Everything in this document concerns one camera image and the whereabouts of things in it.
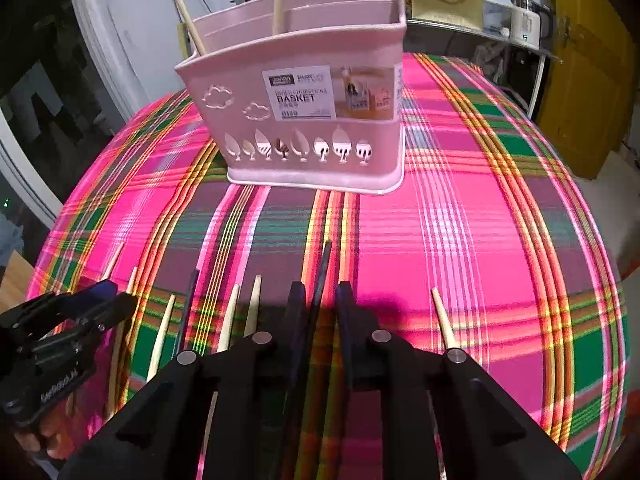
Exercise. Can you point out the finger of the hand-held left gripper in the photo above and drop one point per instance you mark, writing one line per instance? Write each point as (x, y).
(102, 288)
(117, 310)

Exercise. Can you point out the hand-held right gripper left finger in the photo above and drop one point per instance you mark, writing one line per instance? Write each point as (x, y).
(296, 305)

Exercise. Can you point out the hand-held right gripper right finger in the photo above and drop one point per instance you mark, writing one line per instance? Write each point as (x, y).
(345, 310)

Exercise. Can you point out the black chopstick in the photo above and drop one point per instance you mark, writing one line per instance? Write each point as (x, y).
(322, 270)
(187, 310)

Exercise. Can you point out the pink plastic chopstick basket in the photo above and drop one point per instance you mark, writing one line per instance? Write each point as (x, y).
(240, 85)

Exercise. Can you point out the person's left hand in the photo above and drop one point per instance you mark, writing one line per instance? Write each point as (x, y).
(37, 437)

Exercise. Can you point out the pink plaid tablecloth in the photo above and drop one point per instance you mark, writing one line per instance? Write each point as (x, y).
(450, 210)

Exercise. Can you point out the glass sliding door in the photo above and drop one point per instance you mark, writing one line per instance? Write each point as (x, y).
(35, 85)

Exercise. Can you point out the metal kitchen table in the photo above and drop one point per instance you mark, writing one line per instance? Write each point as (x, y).
(500, 40)

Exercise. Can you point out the yellow wooden door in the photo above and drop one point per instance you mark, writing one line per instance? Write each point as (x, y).
(585, 75)

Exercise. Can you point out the white electric kettle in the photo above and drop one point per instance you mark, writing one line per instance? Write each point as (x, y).
(527, 20)

